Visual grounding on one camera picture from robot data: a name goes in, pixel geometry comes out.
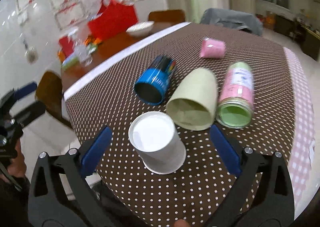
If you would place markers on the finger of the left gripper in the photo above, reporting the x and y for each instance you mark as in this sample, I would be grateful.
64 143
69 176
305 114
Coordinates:
14 95
30 113

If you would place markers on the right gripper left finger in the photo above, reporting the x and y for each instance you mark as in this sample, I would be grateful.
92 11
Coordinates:
59 194

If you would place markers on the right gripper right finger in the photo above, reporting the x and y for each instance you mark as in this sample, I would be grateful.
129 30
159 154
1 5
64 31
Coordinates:
273 204

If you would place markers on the white paper cup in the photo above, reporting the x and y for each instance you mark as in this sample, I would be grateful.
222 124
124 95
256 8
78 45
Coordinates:
155 138

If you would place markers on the pale green cup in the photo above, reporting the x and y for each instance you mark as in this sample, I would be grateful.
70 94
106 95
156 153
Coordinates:
195 99

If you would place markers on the small pink cup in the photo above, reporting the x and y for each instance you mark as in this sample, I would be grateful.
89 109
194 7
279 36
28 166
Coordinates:
212 48

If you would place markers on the person's left hand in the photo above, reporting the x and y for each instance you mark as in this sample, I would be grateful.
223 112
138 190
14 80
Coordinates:
18 168

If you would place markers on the person's right hand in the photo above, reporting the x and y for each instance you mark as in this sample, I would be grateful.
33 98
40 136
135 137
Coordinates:
181 223

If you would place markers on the wooden chair near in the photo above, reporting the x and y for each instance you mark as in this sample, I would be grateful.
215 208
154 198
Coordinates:
50 92

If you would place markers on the wooden chair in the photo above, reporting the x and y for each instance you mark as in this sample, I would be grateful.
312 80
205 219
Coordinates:
167 16
50 92

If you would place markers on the pink checked cloth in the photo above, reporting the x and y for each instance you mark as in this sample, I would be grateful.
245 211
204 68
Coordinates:
303 150

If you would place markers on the green tray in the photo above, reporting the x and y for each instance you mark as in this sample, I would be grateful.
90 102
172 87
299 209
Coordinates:
72 60

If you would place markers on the brown polka dot tablecloth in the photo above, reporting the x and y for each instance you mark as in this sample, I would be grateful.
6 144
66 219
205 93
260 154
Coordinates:
105 96

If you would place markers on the red packet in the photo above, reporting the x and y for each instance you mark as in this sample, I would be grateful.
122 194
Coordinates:
67 45

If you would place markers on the clear spray bottle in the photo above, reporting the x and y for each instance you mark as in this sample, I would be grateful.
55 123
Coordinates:
79 47

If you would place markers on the pink green labelled jar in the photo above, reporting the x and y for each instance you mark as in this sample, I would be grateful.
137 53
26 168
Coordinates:
235 106

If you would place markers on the blue black can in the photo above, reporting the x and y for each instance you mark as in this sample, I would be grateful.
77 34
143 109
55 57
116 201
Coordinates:
151 87

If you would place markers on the red bag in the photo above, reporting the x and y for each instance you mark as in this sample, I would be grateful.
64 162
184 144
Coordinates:
112 18

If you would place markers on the white ceramic bowl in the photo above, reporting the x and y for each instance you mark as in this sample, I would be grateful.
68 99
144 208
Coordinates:
141 29

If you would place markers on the dark wooden desk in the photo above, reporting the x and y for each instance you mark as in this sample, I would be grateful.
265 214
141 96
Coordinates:
307 40

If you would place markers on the wooden chair far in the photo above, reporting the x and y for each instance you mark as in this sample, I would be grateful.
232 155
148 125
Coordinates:
167 16

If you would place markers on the dark low cabinet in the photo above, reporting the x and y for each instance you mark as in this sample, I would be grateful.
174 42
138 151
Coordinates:
283 25

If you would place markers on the orange cardboard boxes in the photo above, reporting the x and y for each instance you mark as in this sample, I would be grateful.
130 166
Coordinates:
269 20

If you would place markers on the grey covered chair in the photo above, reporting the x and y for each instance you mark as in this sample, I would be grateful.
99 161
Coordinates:
232 19

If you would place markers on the round wall hanger ornament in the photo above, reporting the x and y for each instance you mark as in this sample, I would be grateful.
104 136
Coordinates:
31 55

